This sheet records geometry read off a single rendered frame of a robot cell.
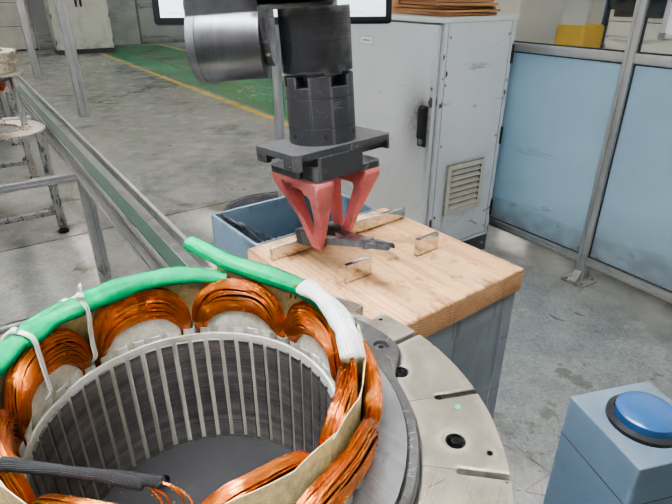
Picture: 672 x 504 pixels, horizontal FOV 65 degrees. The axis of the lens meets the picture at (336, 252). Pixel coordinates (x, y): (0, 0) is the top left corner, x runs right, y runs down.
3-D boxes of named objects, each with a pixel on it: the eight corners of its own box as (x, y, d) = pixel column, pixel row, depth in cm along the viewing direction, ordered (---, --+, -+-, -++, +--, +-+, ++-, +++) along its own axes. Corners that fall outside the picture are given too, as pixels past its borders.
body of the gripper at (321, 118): (255, 165, 46) (243, 76, 43) (345, 143, 52) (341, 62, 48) (297, 180, 41) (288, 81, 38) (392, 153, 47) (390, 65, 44)
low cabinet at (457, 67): (492, 248, 296) (527, 15, 243) (419, 275, 268) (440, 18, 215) (378, 196, 371) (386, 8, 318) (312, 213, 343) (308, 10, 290)
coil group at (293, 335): (274, 351, 33) (270, 293, 31) (297, 340, 34) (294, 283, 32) (339, 404, 29) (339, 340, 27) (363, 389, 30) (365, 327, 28)
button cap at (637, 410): (642, 445, 35) (646, 434, 34) (601, 404, 38) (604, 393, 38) (692, 434, 36) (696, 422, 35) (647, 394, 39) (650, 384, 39)
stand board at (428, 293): (248, 269, 55) (246, 248, 54) (383, 224, 66) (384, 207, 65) (374, 365, 41) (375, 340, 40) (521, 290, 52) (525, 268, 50)
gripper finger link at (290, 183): (277, 245, 50) (266, 147, 46) (336, 224, 54) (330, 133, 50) (320, 267, 45) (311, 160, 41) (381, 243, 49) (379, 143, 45)
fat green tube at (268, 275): (183, 264, 35) (179, 237, 34) (235, 247, 37) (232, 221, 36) (327, 374, 25) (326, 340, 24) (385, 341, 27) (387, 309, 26)
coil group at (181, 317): (89, 364, 32) (74, 303, 30) (185, 325, 35) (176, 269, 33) (100, 379, 30) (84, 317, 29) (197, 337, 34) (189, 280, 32)
